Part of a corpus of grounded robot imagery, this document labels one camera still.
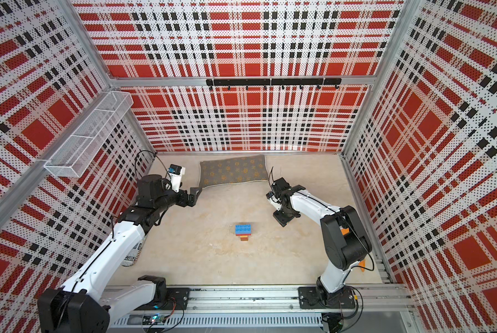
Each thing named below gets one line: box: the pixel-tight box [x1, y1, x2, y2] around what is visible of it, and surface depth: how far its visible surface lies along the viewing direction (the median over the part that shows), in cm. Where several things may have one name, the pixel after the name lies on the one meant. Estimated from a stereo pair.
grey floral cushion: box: [198, 154, 269, 189], surface depth 110 cm
